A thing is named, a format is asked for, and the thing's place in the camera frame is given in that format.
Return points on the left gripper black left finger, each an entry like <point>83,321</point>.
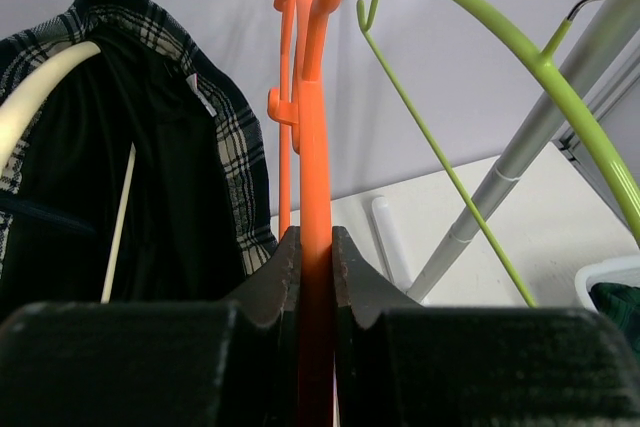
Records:
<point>232,362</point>

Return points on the dark green plaid skirt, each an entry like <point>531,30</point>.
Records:
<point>618,302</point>

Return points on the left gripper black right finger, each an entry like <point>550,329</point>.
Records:
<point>401,364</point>

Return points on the cream wooden hanger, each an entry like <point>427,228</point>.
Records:
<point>20,107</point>

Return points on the white garment rack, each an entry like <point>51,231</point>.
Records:
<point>591,35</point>

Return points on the navy cream plaid skirt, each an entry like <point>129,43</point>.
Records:
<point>150,126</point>

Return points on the white plastic basket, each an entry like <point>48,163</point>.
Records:
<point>620,270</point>

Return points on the orange plastic hanger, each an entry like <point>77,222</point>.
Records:
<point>298,106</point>

